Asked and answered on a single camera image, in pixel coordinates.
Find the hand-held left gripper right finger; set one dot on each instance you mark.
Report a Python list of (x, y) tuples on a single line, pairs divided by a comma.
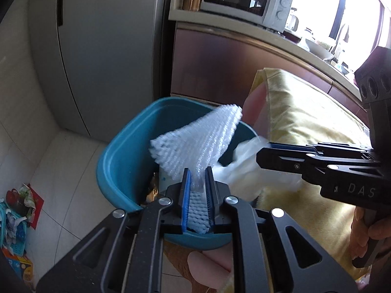
[(210, 201)]

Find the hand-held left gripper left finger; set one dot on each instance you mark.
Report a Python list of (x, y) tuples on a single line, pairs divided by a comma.
[(186, 207)]

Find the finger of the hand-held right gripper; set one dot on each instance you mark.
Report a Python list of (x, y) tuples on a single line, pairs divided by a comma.
[(284, 160), (336, 149)]

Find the large white tissue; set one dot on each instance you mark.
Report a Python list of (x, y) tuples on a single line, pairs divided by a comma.
[(244, 171)]

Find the white foam fruit net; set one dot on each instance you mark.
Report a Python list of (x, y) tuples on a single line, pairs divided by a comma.
[(195, 140)]

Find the blue trash bin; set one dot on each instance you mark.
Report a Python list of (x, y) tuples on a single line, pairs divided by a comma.
[(128, 146)]

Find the person's right hand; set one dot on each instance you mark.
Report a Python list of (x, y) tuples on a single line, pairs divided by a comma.
[(357, 235)]

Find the patterned paper cup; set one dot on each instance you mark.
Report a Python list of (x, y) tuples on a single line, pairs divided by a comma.
[(165, 178)]

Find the yellow checked tablecloth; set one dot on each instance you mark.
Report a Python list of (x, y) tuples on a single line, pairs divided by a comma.
[(308, 113)]

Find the steel kitchen faucet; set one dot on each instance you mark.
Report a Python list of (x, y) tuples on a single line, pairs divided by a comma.
[(339, 41)]

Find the white ceramic bowl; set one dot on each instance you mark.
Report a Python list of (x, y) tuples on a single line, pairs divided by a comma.
[(319, 50)]

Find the brown kitchen counter cabinet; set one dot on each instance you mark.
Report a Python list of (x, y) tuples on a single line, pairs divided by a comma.
[(220, 64)]

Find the kitchen window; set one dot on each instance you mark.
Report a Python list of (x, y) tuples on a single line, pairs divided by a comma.
[(351, 6)]

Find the glass electric kettle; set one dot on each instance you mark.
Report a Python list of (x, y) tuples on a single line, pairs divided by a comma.
[(293, 19)]

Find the red package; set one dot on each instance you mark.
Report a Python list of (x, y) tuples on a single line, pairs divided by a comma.
[(33, 207)]

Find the teal plastic basket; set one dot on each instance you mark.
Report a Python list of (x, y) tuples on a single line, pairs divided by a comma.
[(13, 232)]

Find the colourful cardboard box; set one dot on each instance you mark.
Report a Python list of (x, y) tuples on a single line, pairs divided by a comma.
[(20, 267)]

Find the grey refrigerator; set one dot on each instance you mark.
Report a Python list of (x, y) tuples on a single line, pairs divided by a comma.
[(100, 52)]

